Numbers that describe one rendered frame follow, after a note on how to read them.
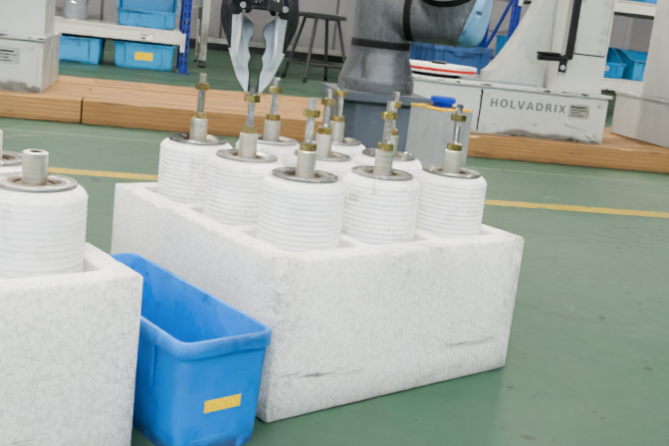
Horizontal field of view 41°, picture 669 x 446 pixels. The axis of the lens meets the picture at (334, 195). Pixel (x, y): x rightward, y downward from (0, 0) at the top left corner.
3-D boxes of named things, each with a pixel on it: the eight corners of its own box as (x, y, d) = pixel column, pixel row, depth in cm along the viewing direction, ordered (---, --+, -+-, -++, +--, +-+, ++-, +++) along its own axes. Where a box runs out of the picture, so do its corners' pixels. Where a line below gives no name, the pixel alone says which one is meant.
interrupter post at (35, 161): (16, 184, 82) (17, 148, 81) (41, 183, 83) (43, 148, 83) (25, 190, 80) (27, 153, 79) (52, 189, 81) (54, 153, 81)
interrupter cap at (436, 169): (492, 181, 115) (492, 176, 115) (444, 180, 111) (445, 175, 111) (456, 169, 121) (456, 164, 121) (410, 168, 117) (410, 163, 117)
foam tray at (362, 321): (106, 310, 124) (114, 182, 121) (325, 283, 149) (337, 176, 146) (265, 424, 95) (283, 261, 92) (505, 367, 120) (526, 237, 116)
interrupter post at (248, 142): (257, 161, 109) (259, 134, 108) (237, 160, 109) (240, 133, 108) (255, 158, 111) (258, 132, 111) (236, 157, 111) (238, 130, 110)
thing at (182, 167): (201, 260, 129) (212, 135, 125) (234, 280, 121) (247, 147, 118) (139, 264, 123) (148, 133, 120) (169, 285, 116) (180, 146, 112)
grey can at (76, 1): (63, 18, 570) (65, -13, 567) (89, 21, 574) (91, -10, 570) (61, 18, 556) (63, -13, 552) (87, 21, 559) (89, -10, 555)
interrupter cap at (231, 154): (280, 167, 107) (281, 161, 107) (217, 162, 106) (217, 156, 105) (274, 156, 114) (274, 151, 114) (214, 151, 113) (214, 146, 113)
